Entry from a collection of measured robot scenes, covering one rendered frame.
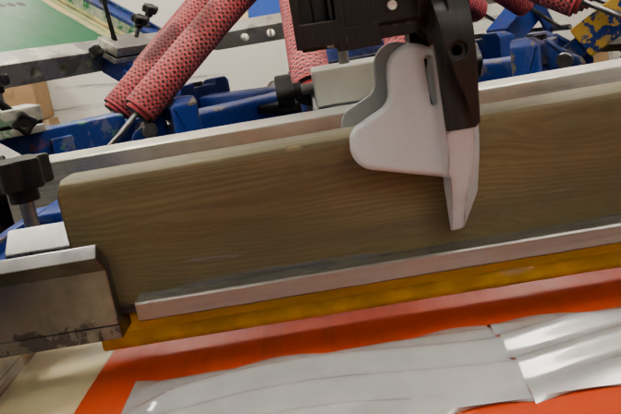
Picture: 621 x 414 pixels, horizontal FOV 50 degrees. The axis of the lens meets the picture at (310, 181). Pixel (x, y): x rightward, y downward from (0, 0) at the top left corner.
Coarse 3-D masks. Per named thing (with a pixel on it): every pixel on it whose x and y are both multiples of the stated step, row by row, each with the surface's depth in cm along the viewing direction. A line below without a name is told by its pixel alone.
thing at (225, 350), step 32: (320, 320) 37; (352, 320) 36; (384, 320) 36; (416, 320) 35; (448, 320) 35; (480, 320) 34; (128, 352) 37; (160, 352) 36; (192, 352) 36; (224, 352) 35; (256, 352) 35; (288, 352) 34; (320, 352) 33; (96, 384) 34; (128, 384) 33
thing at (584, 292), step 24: (504, 288) 37; (528, 288) 37; (552, 288) 36; (576, 288) 36; (600, 288) 35; (480, 312) 35; (504, 312) 34; (528, 312) 34; (552, 312) 33; (552, 408) 26; (576, 408) 26; (600, 408) 25
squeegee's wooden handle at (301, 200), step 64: (512, 128) 33; (576, 128) 33; (64, 192) 33; (128, 192) 33; (192, 192) 33; (256, 192) 33; (320, 192) 33; (384, 192) 34; (512, 192) 34; (576, 192) 34; (128, 256) 34; (192, 256) 34; (256, 256) 34; (320, 256) 34
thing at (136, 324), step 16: (544, 256) 36; (560, 256) 36; (576, 256) 36; (448, 272) 36; (464, 272) 36; (480, 272) 36; (352, 288) 36; (368, 288) 36; (384, 288) 36; (256, 304) 36; (272, 304) 36; (288, 304) 36; (160, 320) 36; (176, 320) 36; (192, 320) 36
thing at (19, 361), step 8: (0, 360) 35; (8, 360) 36; (16, 360) 37; (24, 360) 38; (0, 368) 35; (8, 368) 36; (16, 368) 37; (0, 376) 35; (8, 376) 36; (16, 376) 36; (0, 384) 35; (8, 384) 36; (0, 392) 35
